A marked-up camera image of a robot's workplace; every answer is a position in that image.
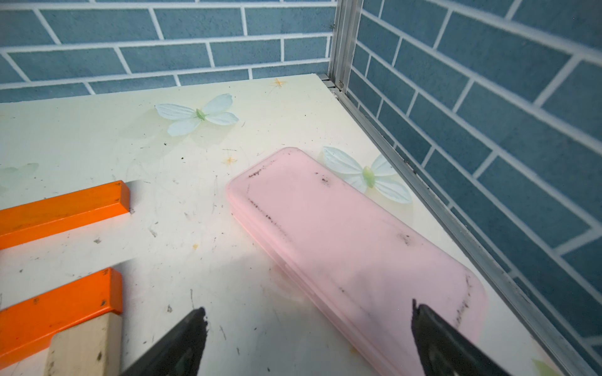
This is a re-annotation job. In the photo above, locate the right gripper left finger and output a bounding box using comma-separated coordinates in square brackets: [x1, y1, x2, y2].
[122, 307, 208, 376]

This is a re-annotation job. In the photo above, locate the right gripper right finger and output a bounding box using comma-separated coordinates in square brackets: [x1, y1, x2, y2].
[411, 301, 509, 376]

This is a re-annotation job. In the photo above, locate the natural wood block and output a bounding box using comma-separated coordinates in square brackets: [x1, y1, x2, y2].
[44, 313, 122, 376]

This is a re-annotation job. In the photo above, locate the orange block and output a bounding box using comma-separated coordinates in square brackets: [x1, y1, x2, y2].
[1, 268, 123, 369]
[1, 181, 130, 249]

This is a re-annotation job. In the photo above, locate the pink eraser box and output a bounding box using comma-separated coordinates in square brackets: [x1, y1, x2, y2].
[227, 147, 488, 375]

